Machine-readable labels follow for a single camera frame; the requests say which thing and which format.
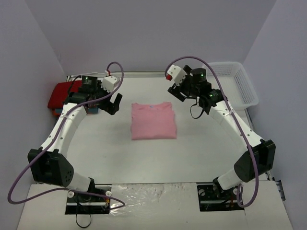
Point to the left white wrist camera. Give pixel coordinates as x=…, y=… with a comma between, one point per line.
x=109, y=82

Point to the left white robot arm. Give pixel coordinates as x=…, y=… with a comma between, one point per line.
x=49, y=164

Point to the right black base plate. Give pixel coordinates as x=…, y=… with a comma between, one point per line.
x=210, y=201

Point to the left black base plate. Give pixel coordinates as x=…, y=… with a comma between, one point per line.
x=81, y=204

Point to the folded red t shirt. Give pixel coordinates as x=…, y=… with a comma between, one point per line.
x=59, y=95

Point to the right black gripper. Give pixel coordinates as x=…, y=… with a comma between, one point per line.
x=179, y=91

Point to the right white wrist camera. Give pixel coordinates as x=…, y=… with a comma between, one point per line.
x=176, y=74

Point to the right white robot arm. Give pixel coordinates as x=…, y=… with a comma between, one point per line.
x=256, y=153

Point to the white foam board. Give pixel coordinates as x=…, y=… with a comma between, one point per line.
x=158, y=207

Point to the white plastic basket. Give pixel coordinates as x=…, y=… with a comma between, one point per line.
x=236, y=84

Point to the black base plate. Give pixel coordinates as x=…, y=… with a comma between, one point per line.
x=81, y=204
x=210, y=201

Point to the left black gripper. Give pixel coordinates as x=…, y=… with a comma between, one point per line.
x=109, y=103

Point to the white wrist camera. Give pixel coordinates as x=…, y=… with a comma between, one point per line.
x=176, y=74
x=109, y=82

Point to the pink t shirt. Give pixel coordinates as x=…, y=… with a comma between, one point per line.
x=153, y=121

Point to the folded teal t shirt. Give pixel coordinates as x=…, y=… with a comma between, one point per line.
x=93, y=110

